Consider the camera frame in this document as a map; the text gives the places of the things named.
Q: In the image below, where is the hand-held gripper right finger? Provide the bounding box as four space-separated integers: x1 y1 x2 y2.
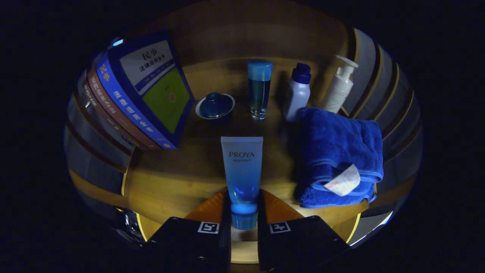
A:
258 190 350 271

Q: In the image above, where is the white bottle blue cap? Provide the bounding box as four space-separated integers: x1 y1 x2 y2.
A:
284 63 311 122

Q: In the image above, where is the brown book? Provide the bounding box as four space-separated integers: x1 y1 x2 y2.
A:
78 82 141 150
86 66 160 150

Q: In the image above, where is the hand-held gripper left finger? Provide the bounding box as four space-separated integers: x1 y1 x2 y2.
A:
146 189 232 271

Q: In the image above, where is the blue glass bottle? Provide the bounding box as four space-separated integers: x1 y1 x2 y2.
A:
247 60 273 121

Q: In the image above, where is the blue lidded teacup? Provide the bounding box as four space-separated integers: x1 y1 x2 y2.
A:
196 92 235 122

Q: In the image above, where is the wooden countertop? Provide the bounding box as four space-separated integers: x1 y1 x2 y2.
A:
121 57 377 243

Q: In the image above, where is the wooden cabinet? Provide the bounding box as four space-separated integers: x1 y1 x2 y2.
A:
64 0 423 251

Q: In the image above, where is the blue cosmetic tube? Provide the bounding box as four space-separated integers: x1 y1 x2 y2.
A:
221 136 264 231

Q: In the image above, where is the white pump bottle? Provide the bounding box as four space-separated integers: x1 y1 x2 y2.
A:
322 55 359 114

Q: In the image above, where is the blue book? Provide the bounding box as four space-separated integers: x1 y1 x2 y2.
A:
95 30 195 149

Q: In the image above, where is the blue folded towel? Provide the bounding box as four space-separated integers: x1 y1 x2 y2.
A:
294 107 384 209

